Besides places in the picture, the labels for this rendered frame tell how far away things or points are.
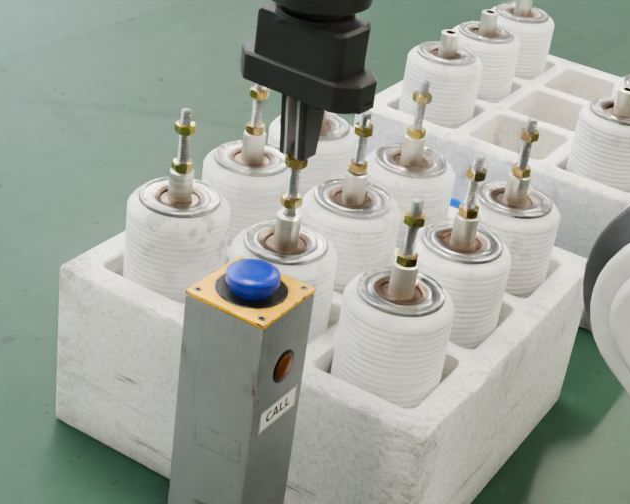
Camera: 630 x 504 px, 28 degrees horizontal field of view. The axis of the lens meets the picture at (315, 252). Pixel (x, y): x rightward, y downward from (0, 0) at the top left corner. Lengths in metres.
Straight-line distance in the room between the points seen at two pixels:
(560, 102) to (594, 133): 0.25
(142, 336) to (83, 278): 0.08
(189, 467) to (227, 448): 0.05
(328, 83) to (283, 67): 0.04
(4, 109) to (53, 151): 0.15
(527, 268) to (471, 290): 0.13
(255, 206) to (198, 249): 0.11
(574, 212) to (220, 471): 0.68
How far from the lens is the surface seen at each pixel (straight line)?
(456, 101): 1.59
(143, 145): 1.85
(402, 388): 1.07
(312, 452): 1.09
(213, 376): 0.93
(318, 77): 1.01
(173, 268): 1.15
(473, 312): 1.15
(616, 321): 0.75
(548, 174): 1.51
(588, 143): 1.51
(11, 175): 1.74
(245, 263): 0.92
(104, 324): 1.18
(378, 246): 1.19
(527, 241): 1.23
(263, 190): 1.22
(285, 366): 0.93
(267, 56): 1.03
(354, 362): 1.06
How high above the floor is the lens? 0.80
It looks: 30 degrees down
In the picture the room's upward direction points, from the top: 8 degrees clockwise
